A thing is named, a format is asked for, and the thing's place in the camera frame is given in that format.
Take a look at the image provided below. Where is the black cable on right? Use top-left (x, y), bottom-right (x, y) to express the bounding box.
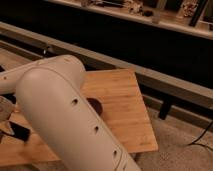
top-left (186, 119), bottom-right (213, 152)

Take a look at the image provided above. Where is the wooden table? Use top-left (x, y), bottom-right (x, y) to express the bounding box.
top-left (0, 69), bottom-right (158, 167)

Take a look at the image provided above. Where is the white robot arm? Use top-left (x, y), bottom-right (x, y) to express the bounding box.
top-left (0, 55), bottom-right (141, 171)

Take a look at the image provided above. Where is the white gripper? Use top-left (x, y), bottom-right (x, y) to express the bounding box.
top-left (0, 96), bottom-right (14, 135)

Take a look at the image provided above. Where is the purple bowl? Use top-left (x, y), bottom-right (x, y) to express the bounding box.
top-left (87, 98), bottom-right (103, 115)

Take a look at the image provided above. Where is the black eraser block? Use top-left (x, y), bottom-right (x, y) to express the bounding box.
top-left (11, 122), bottom-right (30, 142)

